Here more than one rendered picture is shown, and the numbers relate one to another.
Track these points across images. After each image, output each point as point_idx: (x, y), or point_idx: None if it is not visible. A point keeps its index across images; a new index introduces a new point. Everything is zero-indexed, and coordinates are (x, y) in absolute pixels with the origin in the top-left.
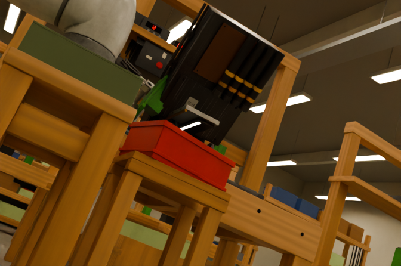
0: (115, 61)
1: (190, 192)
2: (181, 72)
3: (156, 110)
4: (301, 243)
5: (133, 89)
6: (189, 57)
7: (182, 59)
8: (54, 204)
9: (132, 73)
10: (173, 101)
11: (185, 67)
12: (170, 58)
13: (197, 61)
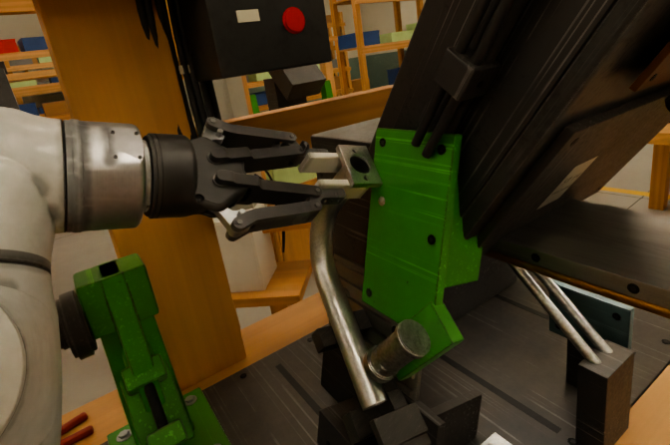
0: (201, 204)
1: None
2: (566, 121)
3: (469, 278)
4: None
5: None
6: (628, 39)
7: (569, 63)
8: None
9: (275, 163)
10: (517, 214)
11: (591, 92)
12: (470, 67)
13: (657, 30)
